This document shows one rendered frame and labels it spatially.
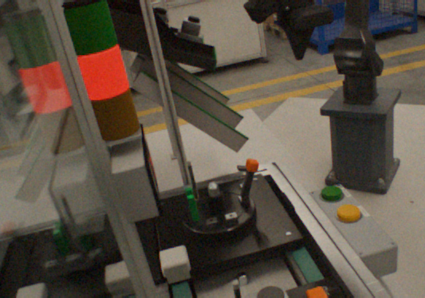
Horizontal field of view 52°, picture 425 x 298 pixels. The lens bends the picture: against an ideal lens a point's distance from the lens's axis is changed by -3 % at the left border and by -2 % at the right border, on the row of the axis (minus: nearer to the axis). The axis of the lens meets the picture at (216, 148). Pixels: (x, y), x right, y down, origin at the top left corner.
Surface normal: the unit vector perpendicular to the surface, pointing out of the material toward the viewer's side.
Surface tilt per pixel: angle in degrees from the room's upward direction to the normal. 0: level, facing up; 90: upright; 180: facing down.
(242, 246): 0
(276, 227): 0
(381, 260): 90
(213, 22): 90
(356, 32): 69
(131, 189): 90
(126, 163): 0
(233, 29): 90
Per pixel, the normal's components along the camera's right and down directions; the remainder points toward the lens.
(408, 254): -0.17, -0.88
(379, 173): 0.21, 0.40
